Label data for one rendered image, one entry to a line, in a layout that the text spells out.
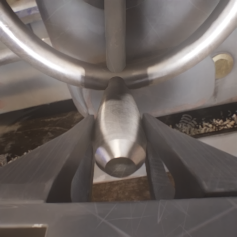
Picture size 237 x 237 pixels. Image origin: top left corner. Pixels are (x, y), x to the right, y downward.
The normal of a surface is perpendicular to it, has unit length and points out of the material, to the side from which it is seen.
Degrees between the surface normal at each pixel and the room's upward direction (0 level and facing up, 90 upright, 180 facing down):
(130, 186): 0
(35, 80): 90
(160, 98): 90
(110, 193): 0
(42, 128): 0
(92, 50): 90
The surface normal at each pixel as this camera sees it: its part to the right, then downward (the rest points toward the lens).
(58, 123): -0.22, -0.80
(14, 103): 0.03, 0.57
